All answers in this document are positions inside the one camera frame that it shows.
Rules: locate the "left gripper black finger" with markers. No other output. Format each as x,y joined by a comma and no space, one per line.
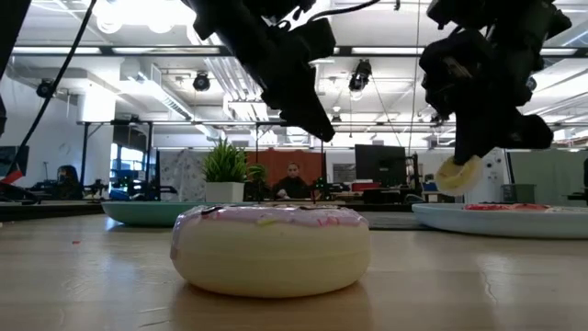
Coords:
303,106

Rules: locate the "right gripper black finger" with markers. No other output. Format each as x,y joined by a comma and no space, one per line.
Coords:
473,138

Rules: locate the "small yellow donut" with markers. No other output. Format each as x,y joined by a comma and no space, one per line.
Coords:
459,181

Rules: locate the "large purple donut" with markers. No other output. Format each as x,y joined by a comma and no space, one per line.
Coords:
271,257

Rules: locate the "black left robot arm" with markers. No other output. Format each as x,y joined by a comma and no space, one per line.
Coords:
11,27

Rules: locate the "orange partition panel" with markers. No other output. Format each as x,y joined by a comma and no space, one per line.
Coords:
275,161

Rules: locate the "black ceiling spotlight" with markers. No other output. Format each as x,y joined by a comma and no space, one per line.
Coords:
45,88
201,82
360,76

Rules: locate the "person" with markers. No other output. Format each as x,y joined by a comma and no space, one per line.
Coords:
291,186

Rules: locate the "green background plant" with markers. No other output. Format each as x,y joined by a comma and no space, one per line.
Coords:
257,174

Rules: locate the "light blue plate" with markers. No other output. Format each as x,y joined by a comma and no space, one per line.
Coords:
505,225

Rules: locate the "black computer monitor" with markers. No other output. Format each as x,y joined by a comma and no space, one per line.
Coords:
380,165

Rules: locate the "small green potted plant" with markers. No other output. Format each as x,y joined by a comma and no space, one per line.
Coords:
224,174

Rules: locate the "teal plate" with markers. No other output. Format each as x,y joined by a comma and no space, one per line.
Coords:
147,213

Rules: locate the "black aluminium table frame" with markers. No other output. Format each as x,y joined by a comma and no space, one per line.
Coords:
46,209

